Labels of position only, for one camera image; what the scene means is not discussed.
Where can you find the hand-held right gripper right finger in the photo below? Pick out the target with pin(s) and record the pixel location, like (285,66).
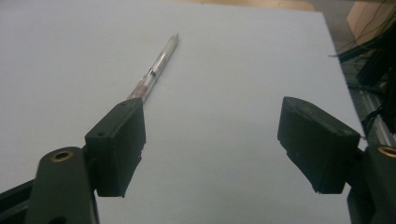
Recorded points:
(314,146)

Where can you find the cardboard box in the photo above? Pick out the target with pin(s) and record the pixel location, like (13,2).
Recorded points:
(367,18)

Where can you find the black metal stand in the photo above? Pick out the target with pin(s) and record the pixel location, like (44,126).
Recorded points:
(375,62)

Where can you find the clear plastic pen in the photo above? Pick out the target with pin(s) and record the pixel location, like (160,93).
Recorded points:
(157,67)

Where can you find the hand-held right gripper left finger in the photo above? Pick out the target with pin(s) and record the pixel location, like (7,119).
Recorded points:
(115,146)

